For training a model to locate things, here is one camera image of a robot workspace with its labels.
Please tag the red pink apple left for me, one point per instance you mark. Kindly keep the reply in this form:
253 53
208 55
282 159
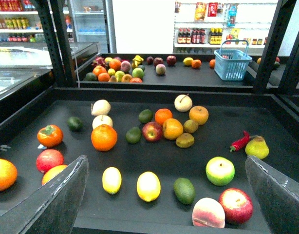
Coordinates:
48 159

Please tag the green apple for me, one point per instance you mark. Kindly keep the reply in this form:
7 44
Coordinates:
220 171

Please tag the green lime lower centre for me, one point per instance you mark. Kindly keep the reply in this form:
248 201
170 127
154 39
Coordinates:
133 135

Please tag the black display shelf frame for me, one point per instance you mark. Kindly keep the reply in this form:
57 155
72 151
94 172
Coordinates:
231 113

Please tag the glass freezer chest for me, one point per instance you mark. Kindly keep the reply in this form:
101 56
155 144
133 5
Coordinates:
22 60

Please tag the green lime upper centre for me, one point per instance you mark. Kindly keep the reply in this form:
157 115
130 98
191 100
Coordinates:
145 116

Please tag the yellow green pear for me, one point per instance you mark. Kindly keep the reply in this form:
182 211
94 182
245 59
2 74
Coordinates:
257 147

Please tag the white pear upper left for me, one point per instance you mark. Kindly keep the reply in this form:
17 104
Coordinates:
100 107

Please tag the pink peach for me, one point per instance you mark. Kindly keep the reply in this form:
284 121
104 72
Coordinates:
208 212

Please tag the yellow orange apple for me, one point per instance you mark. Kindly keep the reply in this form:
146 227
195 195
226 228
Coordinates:
172 128

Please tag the blue basket on far shelf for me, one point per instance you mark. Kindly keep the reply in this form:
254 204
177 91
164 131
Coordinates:
232 64

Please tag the red apple front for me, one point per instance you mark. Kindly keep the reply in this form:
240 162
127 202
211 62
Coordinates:
237 205

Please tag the white wall shelf with bottles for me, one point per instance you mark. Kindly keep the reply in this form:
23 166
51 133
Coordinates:
201 26

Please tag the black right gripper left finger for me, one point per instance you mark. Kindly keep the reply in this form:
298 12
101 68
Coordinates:
52 208

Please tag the golden russet pear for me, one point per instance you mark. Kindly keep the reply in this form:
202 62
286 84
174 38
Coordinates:
199 114

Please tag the yellow lemon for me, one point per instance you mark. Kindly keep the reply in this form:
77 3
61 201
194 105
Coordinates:
111 180
148 186

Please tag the brown kiwi upper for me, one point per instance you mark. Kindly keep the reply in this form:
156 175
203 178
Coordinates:
190 126

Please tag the dark green avocado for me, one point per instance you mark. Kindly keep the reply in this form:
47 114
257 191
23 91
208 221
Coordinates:
184 190

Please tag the orange persimmon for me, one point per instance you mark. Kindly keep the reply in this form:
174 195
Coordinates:
50 136

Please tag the dark green lime left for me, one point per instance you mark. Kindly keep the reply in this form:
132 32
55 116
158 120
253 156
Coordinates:
74 123

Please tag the white pear with stem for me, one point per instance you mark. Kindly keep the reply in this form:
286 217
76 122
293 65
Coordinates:
183 103

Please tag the white pear lower left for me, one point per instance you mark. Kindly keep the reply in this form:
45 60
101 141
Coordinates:
102 119

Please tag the red apple centre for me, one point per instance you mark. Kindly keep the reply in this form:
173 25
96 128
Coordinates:
152 131

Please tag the large orange grapefruit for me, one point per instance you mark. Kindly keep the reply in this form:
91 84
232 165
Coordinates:
8 174

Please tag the far fruit pile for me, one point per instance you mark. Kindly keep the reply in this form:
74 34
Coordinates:
119 70

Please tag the orange yellow mango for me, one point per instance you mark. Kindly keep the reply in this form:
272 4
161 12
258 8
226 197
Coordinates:
50 174

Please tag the large orange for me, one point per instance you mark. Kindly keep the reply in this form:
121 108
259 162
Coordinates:
104 137

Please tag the brown kiwi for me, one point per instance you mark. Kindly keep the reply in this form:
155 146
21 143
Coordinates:
190 126
185 140

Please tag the small orange centre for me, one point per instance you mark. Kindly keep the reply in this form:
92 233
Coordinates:
162 115

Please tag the red chili pepper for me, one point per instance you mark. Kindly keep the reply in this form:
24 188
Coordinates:
240 143

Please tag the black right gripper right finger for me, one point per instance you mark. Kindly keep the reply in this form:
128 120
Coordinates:
277 194

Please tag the brown kiwi lower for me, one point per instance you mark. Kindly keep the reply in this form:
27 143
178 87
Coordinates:
185 140

